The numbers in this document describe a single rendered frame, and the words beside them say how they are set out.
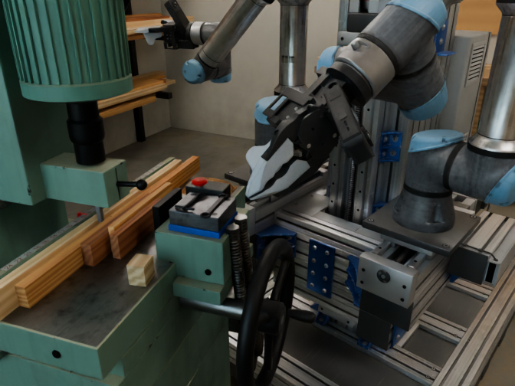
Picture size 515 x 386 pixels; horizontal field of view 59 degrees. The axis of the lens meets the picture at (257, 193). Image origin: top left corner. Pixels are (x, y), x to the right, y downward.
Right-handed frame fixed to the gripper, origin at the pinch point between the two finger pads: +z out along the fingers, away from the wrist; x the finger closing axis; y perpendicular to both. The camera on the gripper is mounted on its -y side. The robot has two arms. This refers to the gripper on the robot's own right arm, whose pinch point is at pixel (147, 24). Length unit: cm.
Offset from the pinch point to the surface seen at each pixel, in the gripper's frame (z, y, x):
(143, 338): -69, 28, -97
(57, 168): -47, 5, -87
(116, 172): -56, 7, -82
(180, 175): -48, 24, -55
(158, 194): -54, 19, -70
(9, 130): -42, -3, -90
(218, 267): -76, 22, -83
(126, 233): -58, 18, -85
